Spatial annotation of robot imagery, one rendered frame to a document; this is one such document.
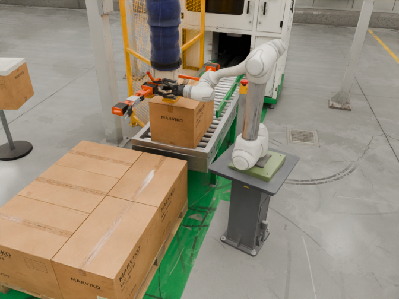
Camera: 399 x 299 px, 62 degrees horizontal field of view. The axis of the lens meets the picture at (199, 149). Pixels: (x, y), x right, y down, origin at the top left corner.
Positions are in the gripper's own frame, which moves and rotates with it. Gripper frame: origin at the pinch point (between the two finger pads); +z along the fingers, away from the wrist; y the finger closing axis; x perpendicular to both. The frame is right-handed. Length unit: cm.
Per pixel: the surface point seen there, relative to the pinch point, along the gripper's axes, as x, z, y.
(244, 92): 75, -50, 25
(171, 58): 14.6, -5.6, -17.1
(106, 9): 92, 90, -31
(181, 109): 26.6, -8.0, 27.5
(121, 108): -40.9, 5.6, -1.1
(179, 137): 27, -6, 54
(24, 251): -107, 40, 66
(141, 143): 19, 26, 62
